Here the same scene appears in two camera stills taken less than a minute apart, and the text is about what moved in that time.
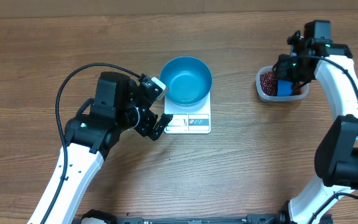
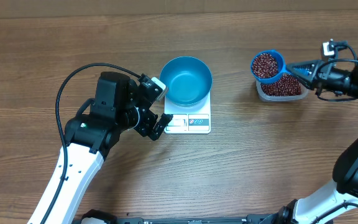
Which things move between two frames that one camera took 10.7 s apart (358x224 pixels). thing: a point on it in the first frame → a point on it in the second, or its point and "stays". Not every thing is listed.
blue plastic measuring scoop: x=284 y=88 → x=268 y=66
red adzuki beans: x=268 y=84 stays
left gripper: x=150 y=118 stays
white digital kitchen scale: x=192 y=120 stays
